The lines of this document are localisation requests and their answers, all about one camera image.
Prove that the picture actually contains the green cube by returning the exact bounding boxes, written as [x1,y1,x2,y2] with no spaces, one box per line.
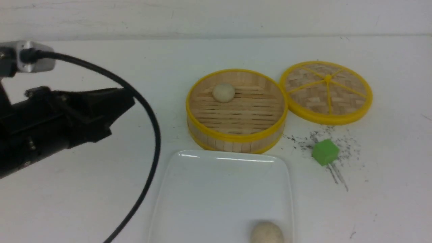
[312,139,340,166]

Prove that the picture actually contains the black camera cable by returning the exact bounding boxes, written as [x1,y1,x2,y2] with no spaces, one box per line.
[20,49,161,243]

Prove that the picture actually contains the steamed bun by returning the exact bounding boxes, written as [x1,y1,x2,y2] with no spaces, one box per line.
[250,221,285,243]
[212,83,236,103]

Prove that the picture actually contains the bamboo steamer basket yellow rim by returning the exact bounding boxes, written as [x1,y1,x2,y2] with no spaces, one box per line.
[186,69,289,154]

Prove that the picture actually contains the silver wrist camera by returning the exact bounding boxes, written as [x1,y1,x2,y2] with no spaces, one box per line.
[0,40,56,78]

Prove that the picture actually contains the woven bamboo steamer lid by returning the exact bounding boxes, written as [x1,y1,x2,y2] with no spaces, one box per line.
[279,60,373,126]

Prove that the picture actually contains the white rectangular plate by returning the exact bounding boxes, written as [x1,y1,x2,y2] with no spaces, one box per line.
[147,150,296,243]

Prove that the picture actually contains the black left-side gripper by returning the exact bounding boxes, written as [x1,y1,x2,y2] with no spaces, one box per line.
[1,86,135,178]

